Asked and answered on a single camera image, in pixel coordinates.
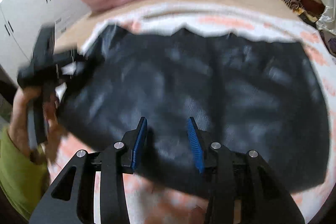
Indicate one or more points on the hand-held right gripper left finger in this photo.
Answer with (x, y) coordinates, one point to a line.
(139, 145)

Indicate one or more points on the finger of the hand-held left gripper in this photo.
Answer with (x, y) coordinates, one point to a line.
(76, 62)

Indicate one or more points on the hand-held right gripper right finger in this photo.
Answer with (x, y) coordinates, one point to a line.
(195, 145)

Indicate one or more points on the black leather jacket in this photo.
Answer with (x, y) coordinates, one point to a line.
(197, 87)

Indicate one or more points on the person's left forearm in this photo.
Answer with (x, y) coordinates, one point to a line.
(18, 179)

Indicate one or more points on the purple clothes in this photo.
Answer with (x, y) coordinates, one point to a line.
(330, 43)

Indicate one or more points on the person's left hand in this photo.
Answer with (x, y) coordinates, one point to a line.
(21, 119)

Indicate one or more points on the white wardrobe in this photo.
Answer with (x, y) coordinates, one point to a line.
(34, 3)

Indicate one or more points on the cream satin curtain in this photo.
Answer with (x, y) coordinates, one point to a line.
(328, 8)

